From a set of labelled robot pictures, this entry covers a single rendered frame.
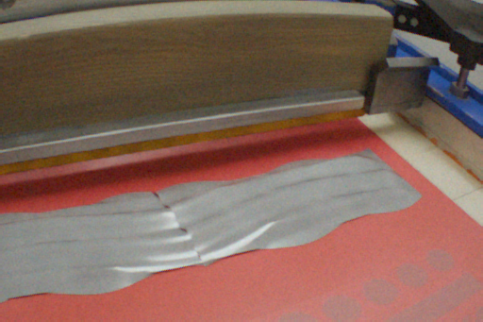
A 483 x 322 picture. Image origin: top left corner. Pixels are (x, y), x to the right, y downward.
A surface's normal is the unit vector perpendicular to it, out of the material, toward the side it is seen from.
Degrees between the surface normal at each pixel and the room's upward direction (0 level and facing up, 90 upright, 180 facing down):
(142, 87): 90
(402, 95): 90
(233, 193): 33
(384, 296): 0
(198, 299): 0
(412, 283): 0
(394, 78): 90
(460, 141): 90
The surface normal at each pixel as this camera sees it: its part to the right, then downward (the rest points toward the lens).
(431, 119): -0.85, 0.15
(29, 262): 0.37, -0.53
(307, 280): 0.15, -0.85
